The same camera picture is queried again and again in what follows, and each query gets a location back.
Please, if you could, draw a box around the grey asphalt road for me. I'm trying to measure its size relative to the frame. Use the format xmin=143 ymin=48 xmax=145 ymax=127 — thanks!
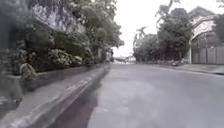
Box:
xmin=49 ymin=63 xmax=224 ymax=128

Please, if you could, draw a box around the grey concrete sidewalk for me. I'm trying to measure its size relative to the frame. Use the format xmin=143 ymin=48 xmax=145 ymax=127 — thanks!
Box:
xmin=0 ymin=64 xmax=109 ymax=128

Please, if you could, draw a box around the concrete kerb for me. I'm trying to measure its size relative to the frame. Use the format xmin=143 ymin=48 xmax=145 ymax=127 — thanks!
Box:
xmin=9 ymin=64 xmax=111 ymax=128

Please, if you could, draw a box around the pale sidewalk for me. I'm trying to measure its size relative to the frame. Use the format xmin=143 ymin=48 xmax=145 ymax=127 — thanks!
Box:
xmin=146 ymin=62 xmax=224 ymax=76

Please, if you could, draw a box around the pale building with gate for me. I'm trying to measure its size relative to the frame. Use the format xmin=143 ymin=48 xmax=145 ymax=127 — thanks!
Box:
xmin=187 ymin=5 xmax=224 ymax=66

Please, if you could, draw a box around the group of trees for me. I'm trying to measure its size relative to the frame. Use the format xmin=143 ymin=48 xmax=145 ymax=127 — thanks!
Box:
xmin=132 ymin=0 xmax=194 ymax=64

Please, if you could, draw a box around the row of bushes and trees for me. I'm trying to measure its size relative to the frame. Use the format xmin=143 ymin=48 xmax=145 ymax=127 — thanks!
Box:
xmin=0 ymin=0 xmax=125 ymax=101

